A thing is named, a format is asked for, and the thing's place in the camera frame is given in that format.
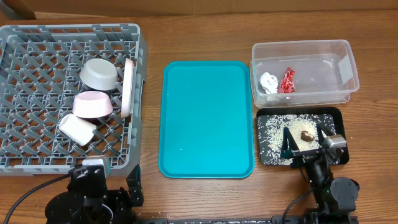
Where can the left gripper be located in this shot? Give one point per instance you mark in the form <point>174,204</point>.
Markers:
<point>134,182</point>

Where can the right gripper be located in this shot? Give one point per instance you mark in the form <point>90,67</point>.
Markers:
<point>306,152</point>

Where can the brown food scrap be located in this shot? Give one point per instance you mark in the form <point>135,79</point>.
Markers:
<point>307,136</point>

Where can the pile of white rice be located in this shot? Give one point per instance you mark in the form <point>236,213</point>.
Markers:
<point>270,130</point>

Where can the red snack wrapper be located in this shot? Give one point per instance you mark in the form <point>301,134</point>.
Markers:
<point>287,83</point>

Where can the white tissue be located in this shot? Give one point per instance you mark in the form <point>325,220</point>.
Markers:
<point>269,83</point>

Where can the white paper cup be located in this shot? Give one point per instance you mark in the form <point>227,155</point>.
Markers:
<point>77,129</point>

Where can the pink bowl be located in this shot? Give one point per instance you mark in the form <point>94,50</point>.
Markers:
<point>92,104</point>

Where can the white round plate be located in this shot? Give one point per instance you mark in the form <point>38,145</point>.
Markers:
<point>127,86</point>

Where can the grey bowl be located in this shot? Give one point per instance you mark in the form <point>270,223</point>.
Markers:
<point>99,74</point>

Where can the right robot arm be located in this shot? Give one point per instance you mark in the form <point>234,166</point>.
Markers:
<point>335,197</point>

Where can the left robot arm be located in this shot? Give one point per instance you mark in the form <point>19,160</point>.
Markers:
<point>88,199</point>

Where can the clear plastic waste bin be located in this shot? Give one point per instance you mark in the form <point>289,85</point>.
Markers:
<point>325,72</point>

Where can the black plastic tray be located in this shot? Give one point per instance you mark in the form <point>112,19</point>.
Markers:
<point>334,112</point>

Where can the teal plastic serving tray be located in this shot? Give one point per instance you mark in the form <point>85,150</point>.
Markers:
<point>206,124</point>

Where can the grey plastic dish rack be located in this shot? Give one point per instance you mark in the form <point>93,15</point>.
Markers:
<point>40,76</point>

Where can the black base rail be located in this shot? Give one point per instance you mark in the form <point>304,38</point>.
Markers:
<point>272,220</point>

